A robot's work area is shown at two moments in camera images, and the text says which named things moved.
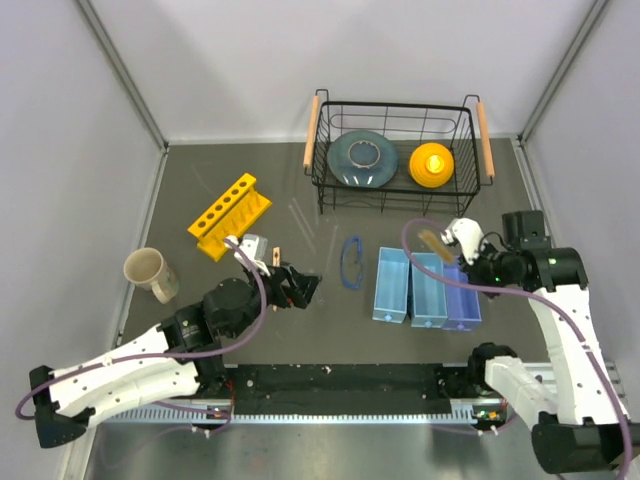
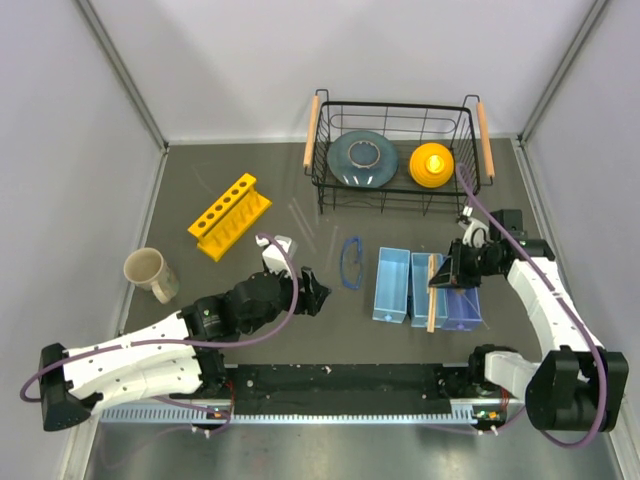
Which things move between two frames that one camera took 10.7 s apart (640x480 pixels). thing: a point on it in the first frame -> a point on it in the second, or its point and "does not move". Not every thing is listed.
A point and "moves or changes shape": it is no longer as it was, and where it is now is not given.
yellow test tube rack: (238, 209) does not move
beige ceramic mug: (147, 268) does not move
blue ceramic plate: (364, 159) does not move
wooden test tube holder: (276, 258) moves or changes shape
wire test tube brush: (442, 252) -> (462, 292)
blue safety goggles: (349, 284) does not move
